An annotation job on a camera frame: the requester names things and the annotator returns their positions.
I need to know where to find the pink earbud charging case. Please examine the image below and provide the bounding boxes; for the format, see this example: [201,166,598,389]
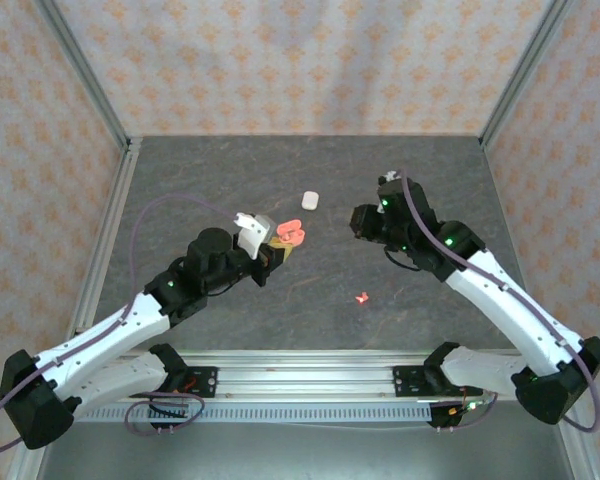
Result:
[276,218,307,247]

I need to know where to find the grey metal panel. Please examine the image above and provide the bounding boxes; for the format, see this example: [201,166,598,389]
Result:
[34,419,571,480]

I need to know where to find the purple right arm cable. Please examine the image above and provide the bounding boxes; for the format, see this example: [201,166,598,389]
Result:
[399,168,600,434]

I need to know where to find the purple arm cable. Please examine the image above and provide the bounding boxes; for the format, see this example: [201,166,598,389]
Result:
[399,168,600,434]
[0,193,241,459]

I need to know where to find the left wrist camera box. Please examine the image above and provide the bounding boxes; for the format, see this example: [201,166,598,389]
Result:
[233,211,272,260]

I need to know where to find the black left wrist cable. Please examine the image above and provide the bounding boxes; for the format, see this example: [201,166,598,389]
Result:
[204,278,244,297]

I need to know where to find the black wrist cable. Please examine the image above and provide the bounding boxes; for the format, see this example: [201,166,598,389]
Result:
[204,278,244,297]
[383,245,422,272]

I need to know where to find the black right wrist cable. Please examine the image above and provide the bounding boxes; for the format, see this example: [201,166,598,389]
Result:
[383,245,422,272]

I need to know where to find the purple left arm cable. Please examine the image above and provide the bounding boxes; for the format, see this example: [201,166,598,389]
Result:
[0,193,241,459]

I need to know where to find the aluminium side rail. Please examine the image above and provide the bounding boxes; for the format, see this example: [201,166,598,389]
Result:
[69,138,142,346]

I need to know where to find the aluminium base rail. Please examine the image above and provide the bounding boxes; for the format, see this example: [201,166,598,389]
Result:
[74,349,581,401]

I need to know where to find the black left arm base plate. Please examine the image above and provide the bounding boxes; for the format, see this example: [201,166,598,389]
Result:
[152,365,219,400]

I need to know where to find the left base wire bundle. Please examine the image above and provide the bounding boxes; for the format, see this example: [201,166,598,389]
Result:
[147,377,201,419]

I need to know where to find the base wire bundle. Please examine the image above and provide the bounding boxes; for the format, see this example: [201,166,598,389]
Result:
[447,382,499,419]
[147,377,201,419]

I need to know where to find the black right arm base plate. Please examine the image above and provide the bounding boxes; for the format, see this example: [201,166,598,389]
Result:
[391,364,461,400]

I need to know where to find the slotted grey cable duct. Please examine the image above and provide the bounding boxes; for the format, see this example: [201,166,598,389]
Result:
[74,402,434,424]

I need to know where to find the aluminium corner post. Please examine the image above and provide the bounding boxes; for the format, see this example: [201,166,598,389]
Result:
[33,0,132,152]
[478,0,577,151]

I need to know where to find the right base wire bundle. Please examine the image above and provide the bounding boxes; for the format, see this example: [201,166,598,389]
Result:
[447,382,499,419]

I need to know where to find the aluminium frame bar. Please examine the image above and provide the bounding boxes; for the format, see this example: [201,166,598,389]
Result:
[554,419,599,480]
[7,439,46,480]

